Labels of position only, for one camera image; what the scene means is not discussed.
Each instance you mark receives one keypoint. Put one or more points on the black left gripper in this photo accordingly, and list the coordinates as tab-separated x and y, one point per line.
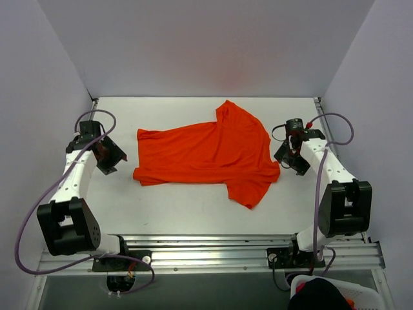
111	155

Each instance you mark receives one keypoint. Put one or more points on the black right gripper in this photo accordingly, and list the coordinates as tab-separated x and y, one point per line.
293	160

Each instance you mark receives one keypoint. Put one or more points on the orange t shirt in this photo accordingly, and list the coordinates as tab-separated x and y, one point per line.
233	150

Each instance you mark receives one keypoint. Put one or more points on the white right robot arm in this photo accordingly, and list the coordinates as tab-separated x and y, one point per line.
342	204

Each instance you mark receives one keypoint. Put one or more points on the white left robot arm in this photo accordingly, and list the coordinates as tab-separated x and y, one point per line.
67	223

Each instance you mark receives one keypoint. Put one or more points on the black garment in basket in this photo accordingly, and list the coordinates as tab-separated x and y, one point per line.
318	294

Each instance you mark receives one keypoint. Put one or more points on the white laundry basket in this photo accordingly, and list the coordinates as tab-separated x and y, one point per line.
357	296

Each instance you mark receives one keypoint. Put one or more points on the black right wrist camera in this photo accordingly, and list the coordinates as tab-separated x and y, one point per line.
294	125

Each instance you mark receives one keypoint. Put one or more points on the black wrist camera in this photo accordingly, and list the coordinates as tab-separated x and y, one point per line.
294	125
89	129

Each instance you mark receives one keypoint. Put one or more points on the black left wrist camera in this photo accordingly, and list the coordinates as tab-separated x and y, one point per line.
89	129

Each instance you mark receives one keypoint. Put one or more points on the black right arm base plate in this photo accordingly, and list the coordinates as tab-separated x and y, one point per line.
291	258

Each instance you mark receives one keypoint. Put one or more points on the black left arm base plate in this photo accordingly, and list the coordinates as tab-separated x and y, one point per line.
138	260

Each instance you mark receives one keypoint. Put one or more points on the aluminium rail frame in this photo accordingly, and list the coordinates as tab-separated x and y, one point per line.
193	230

